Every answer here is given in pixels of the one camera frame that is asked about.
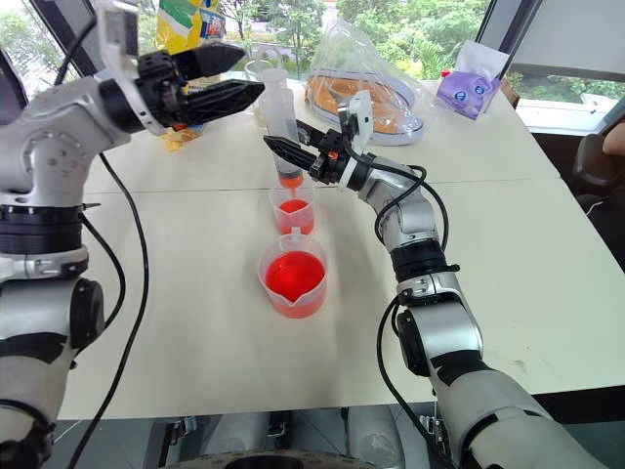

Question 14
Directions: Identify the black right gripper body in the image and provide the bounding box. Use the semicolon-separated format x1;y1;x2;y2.
309;128;350;187

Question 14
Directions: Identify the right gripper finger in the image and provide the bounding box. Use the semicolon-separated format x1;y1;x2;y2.
294;119;335;149
263;135;319;173

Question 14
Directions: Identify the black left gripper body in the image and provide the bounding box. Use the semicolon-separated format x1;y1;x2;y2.
135;50;191;131

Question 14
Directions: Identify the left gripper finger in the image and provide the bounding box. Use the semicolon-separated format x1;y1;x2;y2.
172;43;246;80
187;78;267;124

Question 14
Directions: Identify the clear plastic syringe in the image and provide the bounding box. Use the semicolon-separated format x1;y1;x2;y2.
257;47;308;195

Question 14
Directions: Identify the small clear measuring cup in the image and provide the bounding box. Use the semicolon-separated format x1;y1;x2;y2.
268;184;318;236

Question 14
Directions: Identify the large clear measuring cup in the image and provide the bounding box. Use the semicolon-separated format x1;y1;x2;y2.
257;226;328;320

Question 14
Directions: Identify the clear glass beaker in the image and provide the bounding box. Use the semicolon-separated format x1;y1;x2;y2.
242;57;272;118

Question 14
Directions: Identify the brown bread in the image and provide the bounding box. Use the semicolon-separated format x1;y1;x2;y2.
306;73;390;134

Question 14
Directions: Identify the yellow snack bag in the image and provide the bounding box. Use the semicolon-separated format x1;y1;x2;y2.
155;0;229;153

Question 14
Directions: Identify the white round plate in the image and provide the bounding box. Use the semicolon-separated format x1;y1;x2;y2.
312;80;427;148

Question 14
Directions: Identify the clear plastic bag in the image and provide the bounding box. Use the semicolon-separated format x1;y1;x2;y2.
304;18;427;148

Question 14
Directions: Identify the dark monitor screen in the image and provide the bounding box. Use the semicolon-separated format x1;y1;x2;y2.
0;47;31;127

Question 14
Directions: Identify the purple tissue pack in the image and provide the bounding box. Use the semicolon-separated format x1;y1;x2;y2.
435;40;512;121

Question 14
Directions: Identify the black chair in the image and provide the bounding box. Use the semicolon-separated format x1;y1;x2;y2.
569;130;625;231

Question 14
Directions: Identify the black metal table latch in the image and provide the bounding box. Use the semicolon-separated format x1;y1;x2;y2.
164;415;198;458
418;413;448;453
266;410;290;440

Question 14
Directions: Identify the grey rounded robot body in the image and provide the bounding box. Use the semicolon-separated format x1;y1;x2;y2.
146;404;460;469

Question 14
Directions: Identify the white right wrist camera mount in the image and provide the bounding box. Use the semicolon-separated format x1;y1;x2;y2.
338;90;376;158

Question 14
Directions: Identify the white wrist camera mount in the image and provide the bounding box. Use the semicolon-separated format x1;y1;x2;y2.
94;0;171;137
338;90;376;158

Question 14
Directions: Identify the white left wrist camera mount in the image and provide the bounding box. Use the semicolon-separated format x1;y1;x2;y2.
94;0;171;137

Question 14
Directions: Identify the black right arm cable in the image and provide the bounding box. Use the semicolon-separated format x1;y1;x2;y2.
340;114;463;469

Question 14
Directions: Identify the long black left arm cable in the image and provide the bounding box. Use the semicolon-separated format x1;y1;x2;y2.
51;14;150;469

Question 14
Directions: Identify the short black left arm cable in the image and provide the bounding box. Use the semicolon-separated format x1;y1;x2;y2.
78;213;128;329

